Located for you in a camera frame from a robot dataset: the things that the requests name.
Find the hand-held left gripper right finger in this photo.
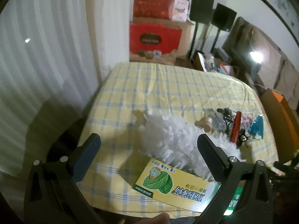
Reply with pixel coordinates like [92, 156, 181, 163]
[197, 133, 274, 224]

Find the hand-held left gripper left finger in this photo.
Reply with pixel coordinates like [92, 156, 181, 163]
[23, 133, 102, 224]

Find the white feather duster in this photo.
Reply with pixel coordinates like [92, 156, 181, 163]
[139, 114, 241, 182]

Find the blue collapsible funnel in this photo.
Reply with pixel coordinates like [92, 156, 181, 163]
[248, 115, 264, 138]

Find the yellow green toothpaste box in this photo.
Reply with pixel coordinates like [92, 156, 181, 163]
[131, 157, 244, 216]

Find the cardboard box with orange lining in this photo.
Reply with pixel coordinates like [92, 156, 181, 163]
[260, 88, 299, 159]

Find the yellow plaid tablecloth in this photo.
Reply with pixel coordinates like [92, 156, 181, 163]
[77, 62, 279, 215]

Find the cardboard box of clutter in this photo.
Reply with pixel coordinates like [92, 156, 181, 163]
[193, 50, 236, 73]

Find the black radio lamp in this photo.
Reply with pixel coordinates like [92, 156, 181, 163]
[249, 50, 265, 73]

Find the black speaker stand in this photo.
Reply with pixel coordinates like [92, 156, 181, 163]
[210, 29, 221, 53]
[188, 23, 199, 60]

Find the brown sofa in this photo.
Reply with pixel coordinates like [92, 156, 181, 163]
[222, 16, 299, 103]

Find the white curtain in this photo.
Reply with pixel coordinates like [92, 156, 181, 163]
[0, 0, 130, 187]

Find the red chocolate gift box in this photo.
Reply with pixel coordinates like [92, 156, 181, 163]
[129, 23, 183, 59]

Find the black speaker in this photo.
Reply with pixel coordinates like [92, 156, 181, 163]
[189, 0, 215, 25]
[211, 3, 237, 32]

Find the pink tissue pack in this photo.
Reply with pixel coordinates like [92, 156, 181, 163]
[172, 0, 190, 22]

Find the red gift box gold print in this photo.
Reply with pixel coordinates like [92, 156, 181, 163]
[134, 0, 177, 20]

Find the framed ink painting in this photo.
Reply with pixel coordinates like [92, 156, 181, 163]
[242, 0, 299, 45]

